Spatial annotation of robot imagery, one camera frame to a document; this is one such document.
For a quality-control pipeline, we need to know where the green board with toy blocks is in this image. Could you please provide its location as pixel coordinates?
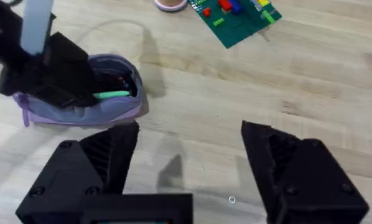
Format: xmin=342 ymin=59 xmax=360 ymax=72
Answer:
xmin=187 ymin=0 xmax=282 ymax=50

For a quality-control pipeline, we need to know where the purple and blue zip bag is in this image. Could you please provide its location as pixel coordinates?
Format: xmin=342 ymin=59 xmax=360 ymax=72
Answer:
xmin=12 ymin=54 xmax=145 ymax=128

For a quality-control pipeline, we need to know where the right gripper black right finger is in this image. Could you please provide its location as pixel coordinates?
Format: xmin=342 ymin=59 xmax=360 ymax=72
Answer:
xmin=241 ymin=120 xmax=370 ymax=224

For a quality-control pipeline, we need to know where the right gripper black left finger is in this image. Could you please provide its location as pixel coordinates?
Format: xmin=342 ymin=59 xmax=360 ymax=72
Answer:
xmin=15 ymin=121 xmax=141 ymax=224

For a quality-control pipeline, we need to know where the pink round tape roll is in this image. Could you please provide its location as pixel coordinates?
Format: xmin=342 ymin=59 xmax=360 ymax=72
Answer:
xmin=154 ymin=0 xmax=188 ymax=12

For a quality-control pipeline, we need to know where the green pen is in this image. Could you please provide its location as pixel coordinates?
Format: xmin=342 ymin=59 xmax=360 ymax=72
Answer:
xmin=92 ymin=90 xmax=131 ymax=100

